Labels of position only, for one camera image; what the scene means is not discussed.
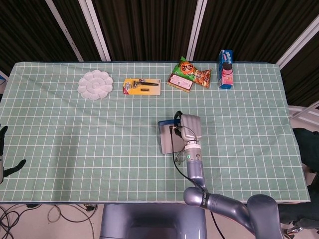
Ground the black velcro arm strap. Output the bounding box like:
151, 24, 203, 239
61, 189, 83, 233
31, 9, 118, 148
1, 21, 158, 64
199, 191, 209, 208

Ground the thin white frame post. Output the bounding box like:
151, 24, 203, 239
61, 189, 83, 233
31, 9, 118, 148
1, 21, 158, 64
46, 0, 84, 62

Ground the grey floor cable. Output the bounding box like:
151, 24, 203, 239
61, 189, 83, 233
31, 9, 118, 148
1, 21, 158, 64
47, 204, 98, 224

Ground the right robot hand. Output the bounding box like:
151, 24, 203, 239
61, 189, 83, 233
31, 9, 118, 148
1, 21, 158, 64
173, 111, 202, 145

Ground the red and yellow small box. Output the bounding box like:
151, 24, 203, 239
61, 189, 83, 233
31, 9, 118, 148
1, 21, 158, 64
166, 73, 195, 93

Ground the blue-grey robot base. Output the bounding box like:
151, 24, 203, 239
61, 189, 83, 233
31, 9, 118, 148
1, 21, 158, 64
99, 203, 207, 239

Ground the black floor cable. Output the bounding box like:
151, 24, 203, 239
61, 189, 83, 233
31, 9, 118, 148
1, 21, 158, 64
0, 204, 42, 239

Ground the blue cookie box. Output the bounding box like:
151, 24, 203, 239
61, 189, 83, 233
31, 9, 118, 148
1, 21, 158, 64
218, 49, 235, 90

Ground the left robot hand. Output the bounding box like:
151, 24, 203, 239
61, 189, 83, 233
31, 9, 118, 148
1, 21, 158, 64
0, 125, 27, 185

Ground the blue glasses case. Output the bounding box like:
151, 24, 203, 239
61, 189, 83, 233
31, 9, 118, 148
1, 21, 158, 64
158, 119, 186, 155

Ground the green checked tablecloth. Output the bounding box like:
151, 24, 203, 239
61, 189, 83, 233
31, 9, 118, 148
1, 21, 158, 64
0, 61, 311, 204

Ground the dark pleated curtain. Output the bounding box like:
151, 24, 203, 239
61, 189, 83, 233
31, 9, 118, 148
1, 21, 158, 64
0, 0, 319, 108

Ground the person in dark clothing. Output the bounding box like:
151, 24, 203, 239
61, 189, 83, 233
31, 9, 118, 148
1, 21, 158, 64
293, 128, 319, 175

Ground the white metal frame rail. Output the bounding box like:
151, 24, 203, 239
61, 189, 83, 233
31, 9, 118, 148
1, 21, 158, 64
288, 104, 319, 120

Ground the orange snack bag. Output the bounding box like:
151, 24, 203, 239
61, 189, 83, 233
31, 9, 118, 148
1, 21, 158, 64
193, 67, 212, 89

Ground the green snack bag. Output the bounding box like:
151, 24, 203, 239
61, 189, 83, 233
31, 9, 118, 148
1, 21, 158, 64
173, 56, 197, 78

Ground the yellow razor blister pack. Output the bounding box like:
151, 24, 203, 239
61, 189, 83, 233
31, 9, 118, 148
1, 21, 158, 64
122, 78, 161, 96

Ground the wide white frame post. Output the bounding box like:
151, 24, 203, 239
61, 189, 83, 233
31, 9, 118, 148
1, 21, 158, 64
78, 0, 112, 62

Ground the white flower-shaped palette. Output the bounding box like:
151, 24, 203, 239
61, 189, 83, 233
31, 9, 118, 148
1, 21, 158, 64
77, 69, 114, 101

